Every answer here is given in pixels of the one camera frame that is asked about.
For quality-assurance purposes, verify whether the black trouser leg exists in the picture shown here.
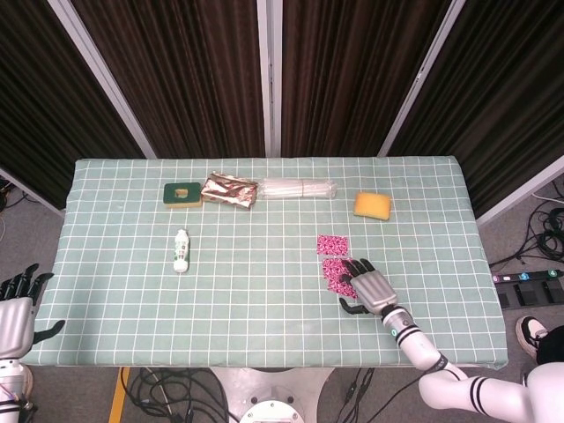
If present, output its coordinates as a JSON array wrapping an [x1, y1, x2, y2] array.
[[534, 327, 564, 366]]

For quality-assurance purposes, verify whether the white bottle green label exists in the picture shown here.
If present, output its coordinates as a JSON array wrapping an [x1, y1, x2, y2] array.
[[172, 227, 192, 275]]

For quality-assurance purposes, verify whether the pink patterned square cloth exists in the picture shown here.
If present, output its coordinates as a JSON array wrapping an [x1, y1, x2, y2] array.
[[322, 257, 359, 298]]

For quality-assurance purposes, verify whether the black foot pedal board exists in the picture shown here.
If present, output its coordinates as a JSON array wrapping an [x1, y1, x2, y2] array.
[[492, 267, 564, 310]]

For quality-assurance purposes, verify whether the green grid tablecloth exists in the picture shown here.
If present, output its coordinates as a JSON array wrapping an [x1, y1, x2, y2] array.
[[19, 154, 510, 372]]

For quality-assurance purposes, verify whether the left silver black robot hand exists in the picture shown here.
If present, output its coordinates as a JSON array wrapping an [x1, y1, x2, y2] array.
[[0, 263, 66, 361]]

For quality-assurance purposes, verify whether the black cable bundle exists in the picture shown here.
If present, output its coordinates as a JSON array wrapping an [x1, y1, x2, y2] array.
[[489, 191, 564, 271], [126, 367, 231, 423]]

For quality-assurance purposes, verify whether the white frame post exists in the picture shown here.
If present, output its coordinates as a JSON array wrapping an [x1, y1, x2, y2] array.
[[47, 0, 158, 160], [256, 0, 284, 159], [377, 0, 468, 158], [475, 163, 564, 227], [0, 167, 66, 219]]

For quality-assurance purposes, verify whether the gold red foil package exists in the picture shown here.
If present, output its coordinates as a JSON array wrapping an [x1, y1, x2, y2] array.
[[200, 172, 259, 212]]

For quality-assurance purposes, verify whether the green yellow sponge with hole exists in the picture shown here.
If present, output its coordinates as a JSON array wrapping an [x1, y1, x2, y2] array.
[[162, 181, 204, 211]]

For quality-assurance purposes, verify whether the yellow floor tape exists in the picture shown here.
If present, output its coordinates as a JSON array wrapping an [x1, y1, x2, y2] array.
[[108, 367, 132, 423]]

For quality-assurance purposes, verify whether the thin floor cable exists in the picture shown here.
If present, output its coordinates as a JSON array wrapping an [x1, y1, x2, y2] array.
[[0, 175, 28, 211]]

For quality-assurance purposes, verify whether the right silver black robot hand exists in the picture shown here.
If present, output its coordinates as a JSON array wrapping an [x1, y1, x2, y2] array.
[[338, 258, 400, 317]]

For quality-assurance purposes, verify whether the black cable with connector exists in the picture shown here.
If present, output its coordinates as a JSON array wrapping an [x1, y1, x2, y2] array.
[[339, 367, 376, 423]]

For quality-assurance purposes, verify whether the black white sneaker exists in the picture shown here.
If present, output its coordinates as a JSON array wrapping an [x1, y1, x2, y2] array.
[[515, 314, 550, 359]]

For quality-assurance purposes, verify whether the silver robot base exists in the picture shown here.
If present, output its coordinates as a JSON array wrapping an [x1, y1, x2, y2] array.
[[205, 367, 337, 423]]

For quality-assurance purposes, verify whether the white shoe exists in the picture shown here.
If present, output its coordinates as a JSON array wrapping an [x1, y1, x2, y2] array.
[[19, 364, 36, 400]]

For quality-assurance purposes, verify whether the clear bag of white straws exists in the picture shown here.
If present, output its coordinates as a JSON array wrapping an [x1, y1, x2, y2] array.
[[256, 176, 340, 202]]

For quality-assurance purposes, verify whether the dark brown curtain panel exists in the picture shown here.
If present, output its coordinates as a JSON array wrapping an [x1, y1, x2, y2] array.
[[280, 0, 456, 158], [390, 0, 564, 219], [0, 0, 147, 211], [71, 0, 268, 159]]

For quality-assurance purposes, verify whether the pink patterned packet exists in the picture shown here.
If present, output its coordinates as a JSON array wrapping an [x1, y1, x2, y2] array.
[[316, 234, 350, 256]]

